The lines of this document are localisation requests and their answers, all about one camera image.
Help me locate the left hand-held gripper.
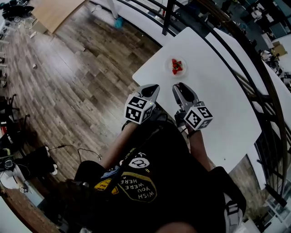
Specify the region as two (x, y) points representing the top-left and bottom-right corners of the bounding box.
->
(124, 84), (161, 125)

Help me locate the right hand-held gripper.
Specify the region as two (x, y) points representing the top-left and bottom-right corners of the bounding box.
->
(172, 82), (214, 131)

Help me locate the white plate with strawberries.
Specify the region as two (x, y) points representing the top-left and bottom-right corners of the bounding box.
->
(165, 56), (187, 77)

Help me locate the person's right forearm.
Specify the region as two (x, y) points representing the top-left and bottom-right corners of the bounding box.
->
(188, 131), (212, 171)

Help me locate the person's left forearm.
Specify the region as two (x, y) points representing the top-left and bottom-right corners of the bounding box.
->
(99, 122), (139, 170)

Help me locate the white table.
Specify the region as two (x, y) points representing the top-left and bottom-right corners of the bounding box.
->
(131, 26), (262, 175)

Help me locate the person's black printed shirt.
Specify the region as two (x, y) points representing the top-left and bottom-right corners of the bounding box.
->
(75, 120), (247, 233)

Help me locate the teal cloth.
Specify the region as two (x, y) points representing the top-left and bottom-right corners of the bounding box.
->
(113, 17), (125, 29)

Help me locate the black metal railing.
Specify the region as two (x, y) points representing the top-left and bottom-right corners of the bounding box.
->
(115, 0), (291, 205)

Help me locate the yellow and blue badge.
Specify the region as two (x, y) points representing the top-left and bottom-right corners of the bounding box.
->
(94, 166), (119, 195)

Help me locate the cardboard box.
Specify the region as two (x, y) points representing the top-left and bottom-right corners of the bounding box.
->
(271, 41), (288, 56)
(31, 19), (50, 35)

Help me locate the wooden table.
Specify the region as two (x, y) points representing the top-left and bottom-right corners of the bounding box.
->
(30, 0), (89, 34)

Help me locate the black office chair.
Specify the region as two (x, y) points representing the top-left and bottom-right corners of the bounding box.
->
(0, 94), (30, 142)

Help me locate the black backpack green trim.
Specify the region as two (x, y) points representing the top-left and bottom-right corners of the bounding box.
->
(0, 147), (15, 170)

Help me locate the grey backpack strap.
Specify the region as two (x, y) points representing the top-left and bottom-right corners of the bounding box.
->
(224, 193), (244, 233)

